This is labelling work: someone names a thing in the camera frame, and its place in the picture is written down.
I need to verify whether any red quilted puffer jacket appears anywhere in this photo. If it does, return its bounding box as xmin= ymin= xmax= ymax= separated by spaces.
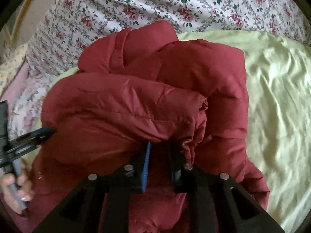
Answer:
xmin=6 ymin=21 xmax=269 ymax=232

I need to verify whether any pink pillow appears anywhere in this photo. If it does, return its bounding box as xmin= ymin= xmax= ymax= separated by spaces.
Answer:
xmin=1 ymin=62 xmax=28 ymax=105

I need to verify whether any person's left hand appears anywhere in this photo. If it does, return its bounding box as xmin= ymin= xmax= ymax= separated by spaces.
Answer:
xmin=1 ymin=160 xmax=34 ymax=215

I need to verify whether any yellow patterned pillow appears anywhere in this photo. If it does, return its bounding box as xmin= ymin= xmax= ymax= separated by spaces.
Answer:
xmin=0 ymin=43 xmax=28 ymax=96

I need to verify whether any large-rose floral pillowcase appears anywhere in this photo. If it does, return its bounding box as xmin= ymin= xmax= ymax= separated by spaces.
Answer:
xmin=8 ymin=74 xmax=57 ymax=139

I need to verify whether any rose floral quilt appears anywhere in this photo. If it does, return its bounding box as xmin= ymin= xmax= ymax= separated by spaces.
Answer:
xmin=25 ymin=0 xmax=310 ymax=77

